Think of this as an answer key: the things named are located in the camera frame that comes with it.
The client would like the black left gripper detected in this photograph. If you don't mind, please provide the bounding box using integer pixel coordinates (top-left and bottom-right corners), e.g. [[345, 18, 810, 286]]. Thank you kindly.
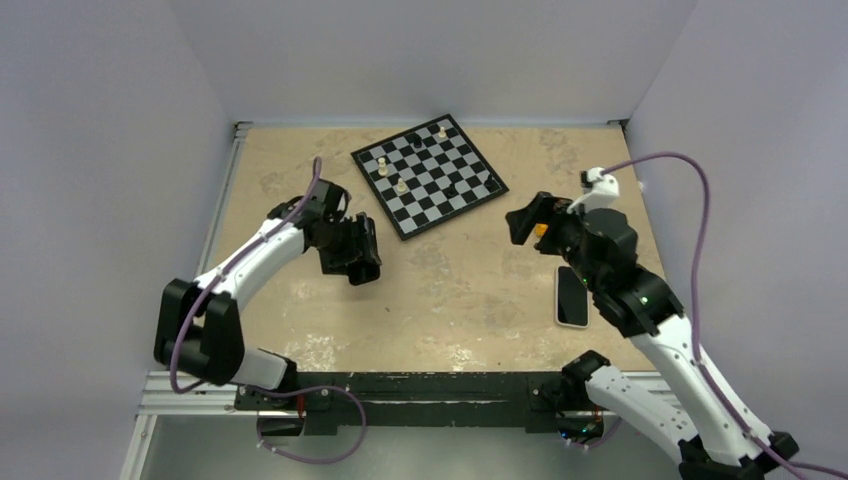
[[314, 211, 379, 275]]

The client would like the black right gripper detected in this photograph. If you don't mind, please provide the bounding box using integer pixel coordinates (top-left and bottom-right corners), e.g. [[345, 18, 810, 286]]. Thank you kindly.
[[504, 190, 601, 290]]

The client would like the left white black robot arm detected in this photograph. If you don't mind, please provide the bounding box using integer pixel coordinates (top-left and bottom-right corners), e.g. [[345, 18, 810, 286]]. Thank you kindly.
[[153, 179, 381, 409]]

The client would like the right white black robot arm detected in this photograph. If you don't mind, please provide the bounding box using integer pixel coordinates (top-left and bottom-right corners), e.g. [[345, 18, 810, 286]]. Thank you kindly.
[[505, 192, 799, 479]]

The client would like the phone in white case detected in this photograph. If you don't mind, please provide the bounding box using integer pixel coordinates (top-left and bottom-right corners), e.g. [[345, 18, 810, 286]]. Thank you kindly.
[[554, 266, 589, 329]]

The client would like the black white chessboard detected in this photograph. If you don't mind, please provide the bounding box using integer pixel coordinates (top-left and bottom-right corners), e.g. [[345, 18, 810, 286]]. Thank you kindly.
[[351, 114, 509, 241]]

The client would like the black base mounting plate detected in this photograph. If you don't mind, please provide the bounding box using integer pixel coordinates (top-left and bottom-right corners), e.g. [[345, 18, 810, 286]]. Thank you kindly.
[[233, 370, 627, 439]]

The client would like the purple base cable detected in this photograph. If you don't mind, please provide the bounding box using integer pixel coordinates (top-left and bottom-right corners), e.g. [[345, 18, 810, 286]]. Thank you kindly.
[[254, 385, 368, 466]]

